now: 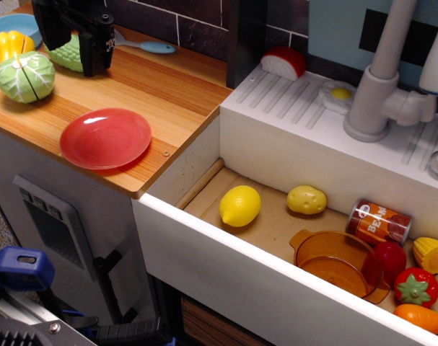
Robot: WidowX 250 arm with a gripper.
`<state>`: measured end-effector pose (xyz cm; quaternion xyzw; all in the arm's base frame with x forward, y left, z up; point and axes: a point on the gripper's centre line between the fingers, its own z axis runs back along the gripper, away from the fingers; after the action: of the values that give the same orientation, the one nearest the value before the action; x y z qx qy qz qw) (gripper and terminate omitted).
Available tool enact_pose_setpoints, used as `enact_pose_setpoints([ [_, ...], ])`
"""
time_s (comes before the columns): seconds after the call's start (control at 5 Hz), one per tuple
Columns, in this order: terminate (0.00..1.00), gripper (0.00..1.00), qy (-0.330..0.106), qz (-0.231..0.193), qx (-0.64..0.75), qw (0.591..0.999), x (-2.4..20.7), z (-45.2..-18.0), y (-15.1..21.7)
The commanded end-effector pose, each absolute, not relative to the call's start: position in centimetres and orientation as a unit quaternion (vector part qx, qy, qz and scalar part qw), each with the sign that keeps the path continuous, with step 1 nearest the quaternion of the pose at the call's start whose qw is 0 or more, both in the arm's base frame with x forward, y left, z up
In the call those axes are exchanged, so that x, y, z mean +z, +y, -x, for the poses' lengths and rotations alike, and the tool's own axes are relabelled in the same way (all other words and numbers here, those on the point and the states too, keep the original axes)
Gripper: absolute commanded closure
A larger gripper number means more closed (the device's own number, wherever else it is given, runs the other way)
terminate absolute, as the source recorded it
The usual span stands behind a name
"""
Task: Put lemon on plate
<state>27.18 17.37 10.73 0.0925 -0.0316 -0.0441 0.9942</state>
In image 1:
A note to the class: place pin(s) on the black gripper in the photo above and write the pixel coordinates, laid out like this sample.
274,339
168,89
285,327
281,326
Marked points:
93,21

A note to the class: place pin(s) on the yellow toy lemon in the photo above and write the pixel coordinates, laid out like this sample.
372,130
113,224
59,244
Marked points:
240,206

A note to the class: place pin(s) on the red plastic plate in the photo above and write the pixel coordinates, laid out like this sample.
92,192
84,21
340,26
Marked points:
105,139

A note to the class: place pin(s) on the green toy bitter gourd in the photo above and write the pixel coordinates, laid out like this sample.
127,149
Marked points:
68,55

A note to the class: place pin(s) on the blue plastic bowl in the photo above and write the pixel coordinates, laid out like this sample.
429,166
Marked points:
23,23

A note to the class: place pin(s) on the green toy cabbage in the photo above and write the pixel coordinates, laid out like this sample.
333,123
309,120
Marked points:
28,78

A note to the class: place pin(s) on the yellow toy bell pepper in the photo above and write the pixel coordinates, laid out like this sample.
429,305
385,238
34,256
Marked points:
14,44

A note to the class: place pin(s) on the wooden countertop cabinet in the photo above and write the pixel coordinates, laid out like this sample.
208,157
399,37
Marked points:
178,94

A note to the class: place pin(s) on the grey oven door panel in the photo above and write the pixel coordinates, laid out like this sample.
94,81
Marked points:
58,224

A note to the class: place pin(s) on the blue clamp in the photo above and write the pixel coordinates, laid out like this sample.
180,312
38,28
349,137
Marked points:
23,269

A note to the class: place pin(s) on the white sink unit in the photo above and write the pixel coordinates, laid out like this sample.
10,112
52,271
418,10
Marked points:
274,135

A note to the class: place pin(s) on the toy fried egg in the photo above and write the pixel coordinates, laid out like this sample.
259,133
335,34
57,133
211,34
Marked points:
337,96

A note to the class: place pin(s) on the yellow toy potato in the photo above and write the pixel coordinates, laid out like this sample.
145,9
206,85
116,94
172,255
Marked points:
307,200

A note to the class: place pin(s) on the grey toy faucet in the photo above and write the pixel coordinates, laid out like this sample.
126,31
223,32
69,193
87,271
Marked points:
378,98

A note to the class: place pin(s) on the orange transparent pot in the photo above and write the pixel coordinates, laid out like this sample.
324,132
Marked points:
342,260

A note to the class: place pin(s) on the orange beans can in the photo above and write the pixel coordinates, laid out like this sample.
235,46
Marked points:
376,224

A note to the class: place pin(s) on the red toy apple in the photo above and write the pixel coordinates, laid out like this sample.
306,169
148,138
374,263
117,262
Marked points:
392,260

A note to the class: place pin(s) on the yellow toy corn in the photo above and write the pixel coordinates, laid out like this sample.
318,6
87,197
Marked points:
425,251

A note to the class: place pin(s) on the red toy tomato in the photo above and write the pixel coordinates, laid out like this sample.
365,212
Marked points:
416,286

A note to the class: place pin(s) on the orange toy carrot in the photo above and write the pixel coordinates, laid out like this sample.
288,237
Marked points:
419,316

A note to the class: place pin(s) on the grey spatula blue handle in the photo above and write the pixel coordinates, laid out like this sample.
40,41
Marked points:
148,46

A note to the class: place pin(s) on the black oven handle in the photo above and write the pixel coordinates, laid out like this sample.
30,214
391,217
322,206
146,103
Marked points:
103,266

